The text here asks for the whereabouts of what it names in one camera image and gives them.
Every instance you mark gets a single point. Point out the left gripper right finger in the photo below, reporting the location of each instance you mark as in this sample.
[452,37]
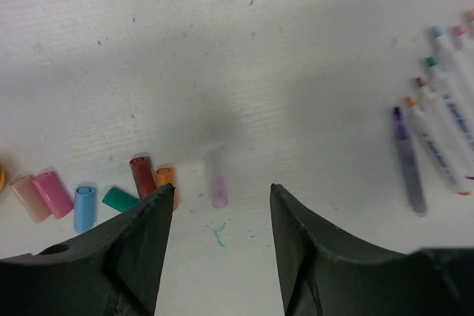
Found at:
[324,270]

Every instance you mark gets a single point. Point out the purple grey marker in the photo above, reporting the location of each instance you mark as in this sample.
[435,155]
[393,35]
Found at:
[408,162]

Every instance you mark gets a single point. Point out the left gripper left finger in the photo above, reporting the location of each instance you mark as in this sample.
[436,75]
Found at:
[113,269]

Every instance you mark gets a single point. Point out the clear purple marker cap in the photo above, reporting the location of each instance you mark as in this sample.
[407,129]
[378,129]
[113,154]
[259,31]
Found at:
[215,175]

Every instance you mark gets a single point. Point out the salmon marker cap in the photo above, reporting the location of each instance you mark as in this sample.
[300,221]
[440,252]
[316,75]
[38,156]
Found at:
[30,199]

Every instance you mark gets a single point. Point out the orange highlighter cap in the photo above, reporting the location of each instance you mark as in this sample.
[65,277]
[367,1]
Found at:
[2,177]

